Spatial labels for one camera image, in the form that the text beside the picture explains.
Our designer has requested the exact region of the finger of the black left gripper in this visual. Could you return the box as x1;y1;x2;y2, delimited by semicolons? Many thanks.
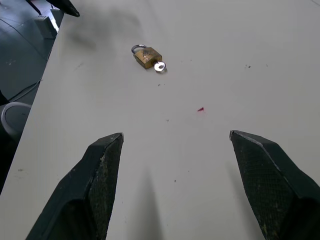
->
46;0;81;18

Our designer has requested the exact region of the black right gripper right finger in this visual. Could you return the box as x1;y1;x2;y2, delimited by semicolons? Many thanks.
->
229;129;320;240

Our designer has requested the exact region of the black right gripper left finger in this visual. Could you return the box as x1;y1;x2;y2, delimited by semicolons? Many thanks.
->
25;132;125;240

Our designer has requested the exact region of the silver key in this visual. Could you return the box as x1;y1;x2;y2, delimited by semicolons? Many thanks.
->
152;60;168;74

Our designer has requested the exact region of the brass padlock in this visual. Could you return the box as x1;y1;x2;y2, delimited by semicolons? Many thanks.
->
130;44;163;70

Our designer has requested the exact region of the white round base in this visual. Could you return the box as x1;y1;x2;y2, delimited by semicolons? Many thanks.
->
0;101;33;137

